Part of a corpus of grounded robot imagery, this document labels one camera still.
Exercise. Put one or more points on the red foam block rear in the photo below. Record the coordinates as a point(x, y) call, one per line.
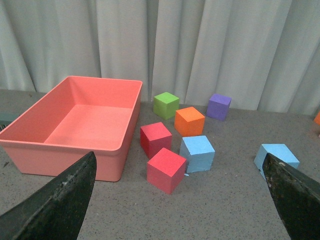
point(154, 137)

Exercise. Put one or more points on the red foam block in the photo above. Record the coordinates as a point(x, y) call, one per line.
point(154, 137)
point(165, 170)

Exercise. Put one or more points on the light blue foam block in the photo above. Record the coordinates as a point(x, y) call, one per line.
point(280, 151)
point(198, 152)

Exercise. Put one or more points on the orange foam block near bin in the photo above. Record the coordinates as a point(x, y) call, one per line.
point(317, 118)

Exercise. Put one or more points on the grey curtain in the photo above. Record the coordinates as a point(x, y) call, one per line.
point(264, 54)

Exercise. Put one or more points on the orange foam block near green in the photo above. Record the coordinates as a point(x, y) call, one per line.
point(189, 122)

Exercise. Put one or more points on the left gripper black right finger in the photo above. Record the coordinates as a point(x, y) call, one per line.
point(296, 198)

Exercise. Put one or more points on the red foam block front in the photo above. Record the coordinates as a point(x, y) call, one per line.
point(165, 170)

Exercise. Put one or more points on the pink plastic bin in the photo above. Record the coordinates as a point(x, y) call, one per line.
point(79, 115)

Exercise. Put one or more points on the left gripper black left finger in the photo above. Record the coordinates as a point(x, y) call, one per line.
point(57, 210)

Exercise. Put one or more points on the purple foam block at back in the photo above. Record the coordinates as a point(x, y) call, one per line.
point(218, 106)

